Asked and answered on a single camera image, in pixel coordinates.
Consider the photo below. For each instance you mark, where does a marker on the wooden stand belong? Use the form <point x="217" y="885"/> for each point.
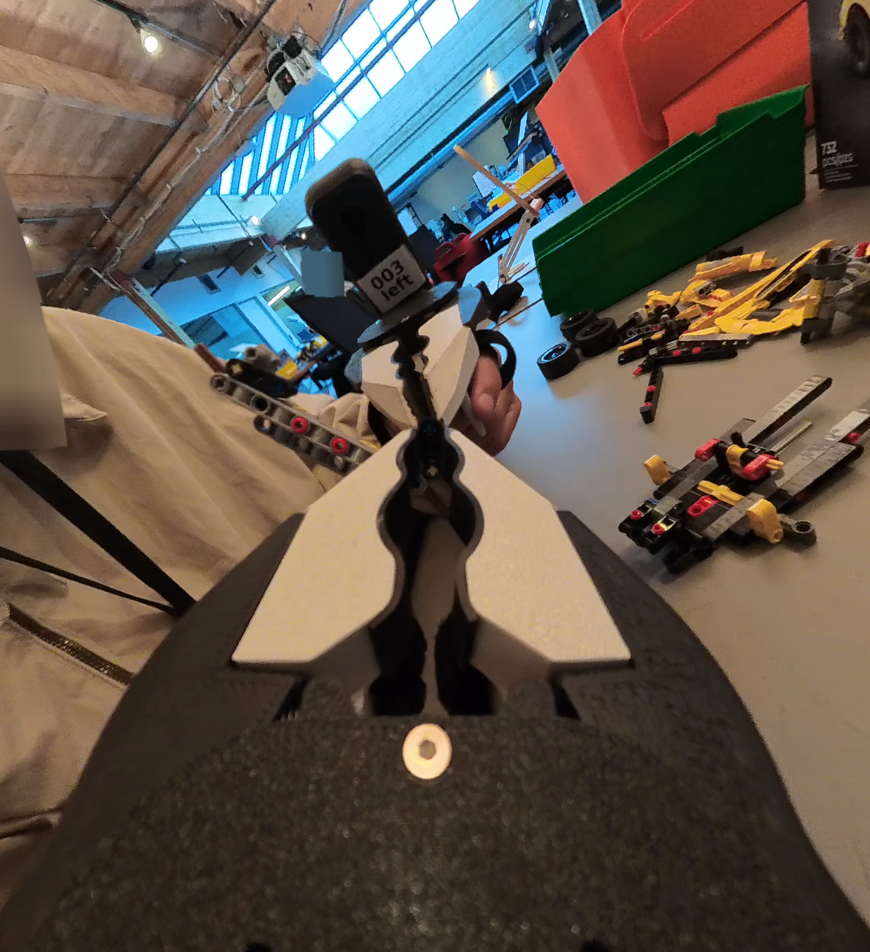
<point x="520" y="230"/>

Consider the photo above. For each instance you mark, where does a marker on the person's left hand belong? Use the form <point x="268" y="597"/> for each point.
<point x="498" y="416"/>

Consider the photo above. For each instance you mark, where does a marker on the toy brick chassis assembly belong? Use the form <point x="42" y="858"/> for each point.
<point x="739" y="483"/>

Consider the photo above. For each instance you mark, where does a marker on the black angled panel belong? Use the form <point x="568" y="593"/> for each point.
<point x="330" y="320"/>

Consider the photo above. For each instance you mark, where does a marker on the black toy beam red pins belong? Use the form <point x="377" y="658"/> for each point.
<point x="652" y="394"/>

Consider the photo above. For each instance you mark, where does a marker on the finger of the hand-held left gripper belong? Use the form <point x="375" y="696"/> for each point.
<point x="449" y="357"/>
<point x="383" y="379"/>

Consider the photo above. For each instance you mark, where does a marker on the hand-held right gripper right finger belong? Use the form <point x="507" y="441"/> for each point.
<point x="546" y="587"/>

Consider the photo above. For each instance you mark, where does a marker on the orange plastic carry case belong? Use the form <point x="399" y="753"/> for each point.
<point x="606" y="111"/>

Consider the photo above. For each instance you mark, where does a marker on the grey beam toy brick subassembly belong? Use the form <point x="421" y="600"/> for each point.
<point x="293" y="424"/>

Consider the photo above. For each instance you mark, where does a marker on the red chair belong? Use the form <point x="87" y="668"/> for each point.
<point x="461" y="260"/>

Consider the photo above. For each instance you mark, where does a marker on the pile of yellow toy bricks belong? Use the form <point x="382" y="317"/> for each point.
<point x="762" y="305"/>

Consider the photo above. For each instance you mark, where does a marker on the white ceiling camera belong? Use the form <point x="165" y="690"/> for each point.
<point x="291" y="71"/>

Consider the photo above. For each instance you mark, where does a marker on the white table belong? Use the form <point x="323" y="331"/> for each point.
<point x="539" y="260"/>

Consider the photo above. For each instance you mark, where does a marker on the small grey black toy connector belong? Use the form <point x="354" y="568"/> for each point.
<point x="431" y="457"/>

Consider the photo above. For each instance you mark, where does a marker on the toy car box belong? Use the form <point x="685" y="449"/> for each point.
<point x="858" y="89"/>

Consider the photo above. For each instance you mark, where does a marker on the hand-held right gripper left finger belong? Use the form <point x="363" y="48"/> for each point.
<point x="323" y="587"/>

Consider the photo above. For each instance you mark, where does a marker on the green plastic bin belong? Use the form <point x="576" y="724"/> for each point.
<point x="665" y="216"/>

